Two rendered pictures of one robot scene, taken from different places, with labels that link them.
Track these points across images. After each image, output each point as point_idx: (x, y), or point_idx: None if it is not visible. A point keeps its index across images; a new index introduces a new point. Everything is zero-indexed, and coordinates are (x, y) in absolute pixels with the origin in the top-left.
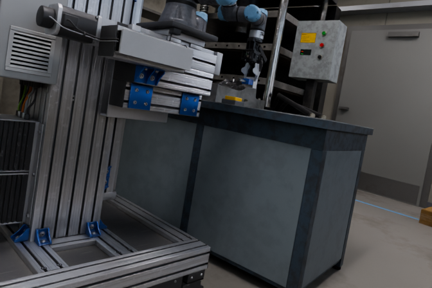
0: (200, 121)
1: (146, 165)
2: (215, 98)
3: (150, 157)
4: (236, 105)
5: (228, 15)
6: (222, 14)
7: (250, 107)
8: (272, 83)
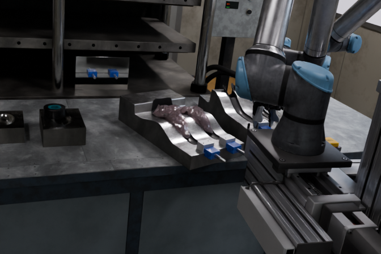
0: None
1: (198, 249)
2: None
3: (204, 238)
4: (344, 153)
5: (334, 49)
6: (329, 49)
7: (359, 151)
8: (208, 53)
